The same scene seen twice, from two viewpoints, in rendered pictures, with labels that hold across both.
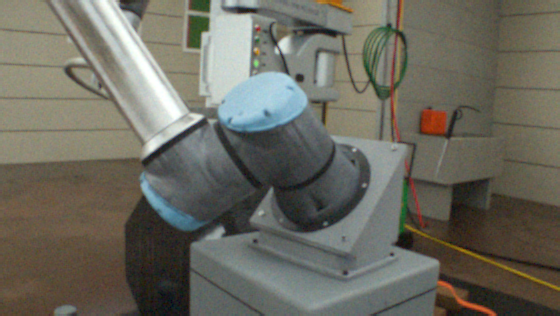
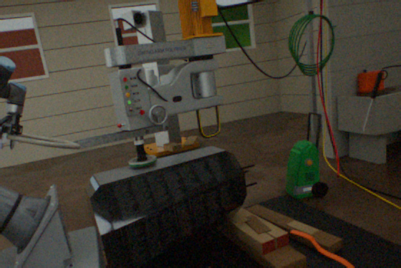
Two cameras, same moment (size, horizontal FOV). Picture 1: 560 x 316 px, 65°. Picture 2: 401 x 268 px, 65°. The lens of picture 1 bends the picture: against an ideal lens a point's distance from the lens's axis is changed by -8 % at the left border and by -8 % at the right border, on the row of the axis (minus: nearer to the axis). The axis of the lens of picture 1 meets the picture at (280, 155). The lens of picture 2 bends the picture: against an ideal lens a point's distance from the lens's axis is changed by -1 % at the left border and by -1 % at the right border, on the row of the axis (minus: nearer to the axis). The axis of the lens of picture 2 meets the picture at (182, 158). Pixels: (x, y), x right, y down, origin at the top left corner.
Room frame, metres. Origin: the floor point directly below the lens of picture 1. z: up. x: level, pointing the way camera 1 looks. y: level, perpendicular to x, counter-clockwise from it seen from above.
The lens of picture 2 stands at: (0.25, -1.06, 1.43)
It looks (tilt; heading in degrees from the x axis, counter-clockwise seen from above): 14 degrees down; 25
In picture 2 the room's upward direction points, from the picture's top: 9 degrees counter-clockwise
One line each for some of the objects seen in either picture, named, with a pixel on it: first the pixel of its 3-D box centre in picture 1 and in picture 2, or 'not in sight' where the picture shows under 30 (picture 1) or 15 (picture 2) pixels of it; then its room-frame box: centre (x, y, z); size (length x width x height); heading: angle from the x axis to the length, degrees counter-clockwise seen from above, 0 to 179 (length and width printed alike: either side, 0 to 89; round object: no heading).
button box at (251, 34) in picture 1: (253, 52); (127, 94); (2.12, 0.14, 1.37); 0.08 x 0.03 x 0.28; 145
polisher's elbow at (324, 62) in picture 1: (317, 70); (204, 84); (2.78, -0.19, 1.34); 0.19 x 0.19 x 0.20
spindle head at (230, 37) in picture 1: (254, 66); (141, 99); (2.30, 0.15, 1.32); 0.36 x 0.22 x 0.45; 145
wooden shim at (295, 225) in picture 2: not in sight; (302, 227); (2.72, -0.89, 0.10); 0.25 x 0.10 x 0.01; 53
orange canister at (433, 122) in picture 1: (436, 121); (374, 80); (5.25, -1.74, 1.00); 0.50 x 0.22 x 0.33; 130
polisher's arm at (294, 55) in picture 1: (293, 73); (178, 94); (2.55, -0.04, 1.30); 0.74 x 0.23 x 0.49; 145
